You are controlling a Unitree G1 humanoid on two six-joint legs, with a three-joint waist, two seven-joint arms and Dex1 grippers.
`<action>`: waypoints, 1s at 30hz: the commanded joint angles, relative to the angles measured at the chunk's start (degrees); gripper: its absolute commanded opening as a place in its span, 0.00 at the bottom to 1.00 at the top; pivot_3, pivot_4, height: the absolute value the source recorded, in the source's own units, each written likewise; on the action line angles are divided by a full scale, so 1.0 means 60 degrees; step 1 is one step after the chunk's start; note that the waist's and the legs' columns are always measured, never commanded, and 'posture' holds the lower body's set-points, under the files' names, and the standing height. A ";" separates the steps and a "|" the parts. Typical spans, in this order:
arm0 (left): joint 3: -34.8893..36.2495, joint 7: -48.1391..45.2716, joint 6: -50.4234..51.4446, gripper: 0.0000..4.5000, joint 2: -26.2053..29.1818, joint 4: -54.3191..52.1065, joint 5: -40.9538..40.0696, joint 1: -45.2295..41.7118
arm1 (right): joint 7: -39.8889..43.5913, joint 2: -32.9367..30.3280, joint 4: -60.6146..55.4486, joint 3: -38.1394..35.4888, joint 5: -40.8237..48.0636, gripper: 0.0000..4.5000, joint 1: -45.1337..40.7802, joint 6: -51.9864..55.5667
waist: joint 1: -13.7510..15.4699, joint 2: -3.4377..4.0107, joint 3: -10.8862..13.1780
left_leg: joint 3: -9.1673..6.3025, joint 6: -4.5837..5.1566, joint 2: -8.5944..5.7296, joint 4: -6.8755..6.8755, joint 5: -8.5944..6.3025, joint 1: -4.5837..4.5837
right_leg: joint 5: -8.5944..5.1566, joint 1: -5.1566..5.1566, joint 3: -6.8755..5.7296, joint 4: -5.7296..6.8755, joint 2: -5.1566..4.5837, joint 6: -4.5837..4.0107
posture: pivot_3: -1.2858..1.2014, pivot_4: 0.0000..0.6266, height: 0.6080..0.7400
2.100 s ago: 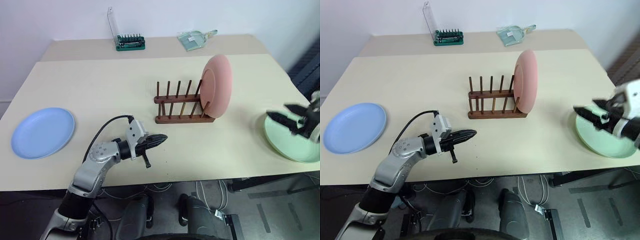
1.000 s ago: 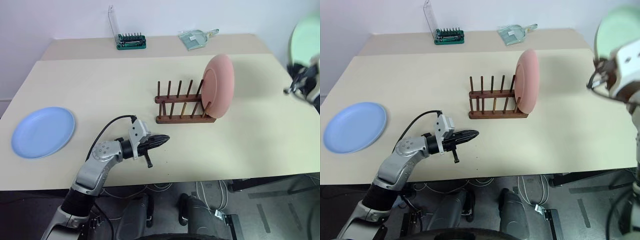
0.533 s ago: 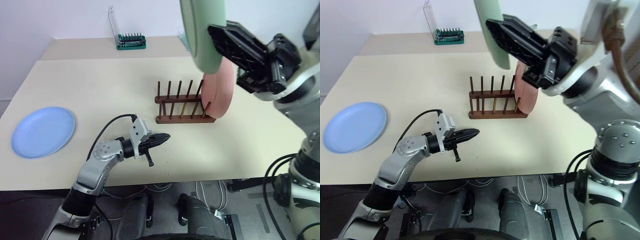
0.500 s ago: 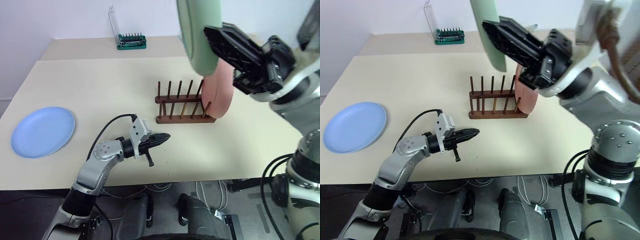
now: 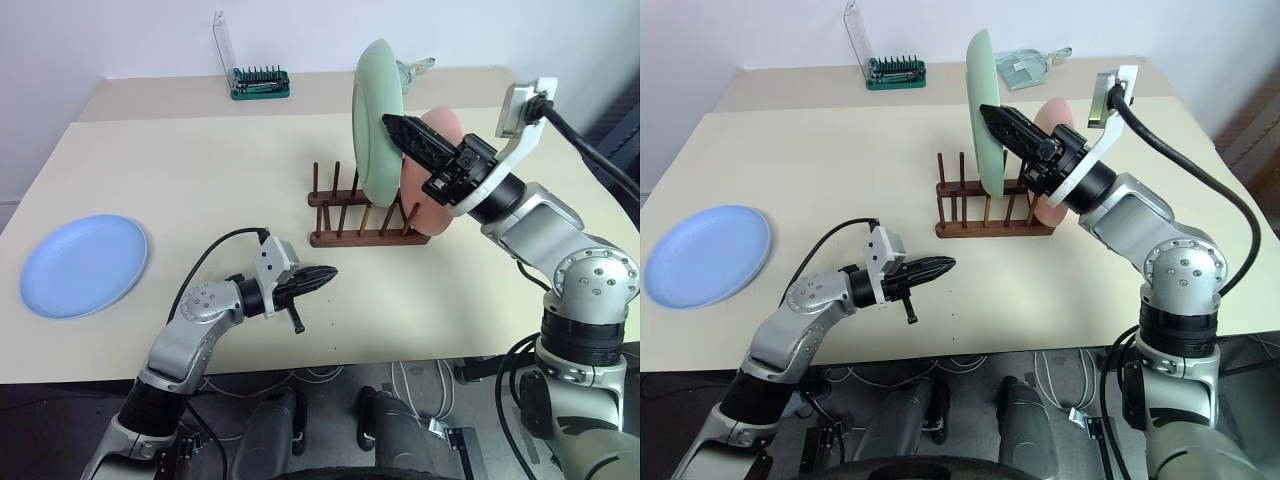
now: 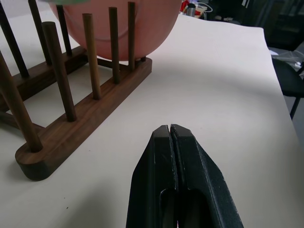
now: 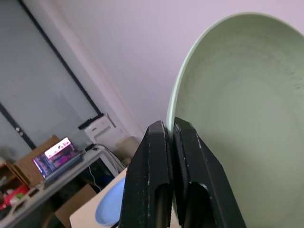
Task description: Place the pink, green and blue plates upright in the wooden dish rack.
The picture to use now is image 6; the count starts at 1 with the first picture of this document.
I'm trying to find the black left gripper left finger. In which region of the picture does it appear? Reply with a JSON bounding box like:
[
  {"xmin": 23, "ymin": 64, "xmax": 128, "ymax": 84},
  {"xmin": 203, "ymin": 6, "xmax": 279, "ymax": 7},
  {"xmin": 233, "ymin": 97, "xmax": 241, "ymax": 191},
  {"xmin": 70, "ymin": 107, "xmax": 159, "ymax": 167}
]
[{"xmin": 126, "ymin": 124, "xmax": 179, "ymax": 228}]

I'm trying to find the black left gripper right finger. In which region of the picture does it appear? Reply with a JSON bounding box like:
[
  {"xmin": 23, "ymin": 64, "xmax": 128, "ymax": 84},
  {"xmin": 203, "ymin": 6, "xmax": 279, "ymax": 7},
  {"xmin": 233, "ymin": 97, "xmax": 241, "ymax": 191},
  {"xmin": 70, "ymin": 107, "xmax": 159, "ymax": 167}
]
[{"xmin": 170, "ymin": 123, "xmax": 244, "ymax": 228}]

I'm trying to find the dark wooden dish rack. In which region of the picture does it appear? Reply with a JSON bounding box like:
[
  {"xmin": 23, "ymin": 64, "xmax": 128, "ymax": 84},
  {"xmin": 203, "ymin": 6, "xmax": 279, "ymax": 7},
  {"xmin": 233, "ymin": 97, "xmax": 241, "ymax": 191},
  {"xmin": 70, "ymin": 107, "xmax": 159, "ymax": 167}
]
[{"xmin": 0, "ymin": 0, "xmax": 152, "ymax": 182}]

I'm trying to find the black office chair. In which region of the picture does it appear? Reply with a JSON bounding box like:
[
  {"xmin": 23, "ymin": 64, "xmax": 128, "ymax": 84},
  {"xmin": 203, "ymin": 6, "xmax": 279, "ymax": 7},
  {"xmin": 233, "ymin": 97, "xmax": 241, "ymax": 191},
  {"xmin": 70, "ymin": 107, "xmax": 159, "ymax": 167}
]
[{"xmin": 271, "ymin": 56, "xmax": 304, "ymax": 121}]

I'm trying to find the pink plate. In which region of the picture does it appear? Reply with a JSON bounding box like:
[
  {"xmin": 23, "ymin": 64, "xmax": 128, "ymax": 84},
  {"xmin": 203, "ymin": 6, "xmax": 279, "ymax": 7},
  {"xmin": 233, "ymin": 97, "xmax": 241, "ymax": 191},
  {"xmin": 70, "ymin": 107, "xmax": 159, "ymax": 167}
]
[{"xmin": 48, "ymin": 0, "xmax": 183, "ymax": 62}]

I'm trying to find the silver metal bottle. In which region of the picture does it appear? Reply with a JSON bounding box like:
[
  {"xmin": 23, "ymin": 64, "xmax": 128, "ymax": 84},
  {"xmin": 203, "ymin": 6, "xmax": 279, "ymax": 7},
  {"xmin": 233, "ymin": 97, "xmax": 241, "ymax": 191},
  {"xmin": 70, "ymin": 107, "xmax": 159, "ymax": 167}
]
[{"xmin": 185, "ymin": 4, "xmax": 197, "ymax": 17}]

